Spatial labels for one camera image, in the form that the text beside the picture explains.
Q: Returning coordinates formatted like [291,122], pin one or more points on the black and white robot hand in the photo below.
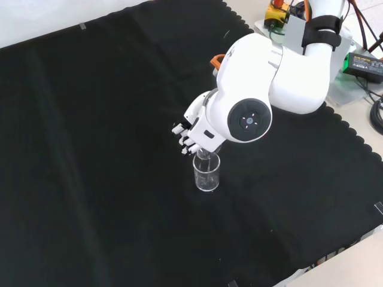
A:
[196,107]

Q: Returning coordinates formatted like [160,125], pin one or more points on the clear glass beaker with water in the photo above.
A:
[205,155]

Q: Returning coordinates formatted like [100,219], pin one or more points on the clear empty glass beaker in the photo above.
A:
[206,180]

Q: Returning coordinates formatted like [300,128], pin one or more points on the black bench cloth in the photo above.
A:
[89,164]

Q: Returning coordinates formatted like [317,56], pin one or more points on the yellow stop button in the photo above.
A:
[273,15]

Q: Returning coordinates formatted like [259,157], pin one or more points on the grey tape piece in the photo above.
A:
[83,26]
[379,208]
[232,284]

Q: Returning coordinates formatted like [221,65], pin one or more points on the black power adapter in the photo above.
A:
[363,65]

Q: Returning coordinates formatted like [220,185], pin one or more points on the white wrist camera shell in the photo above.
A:
[203,133]

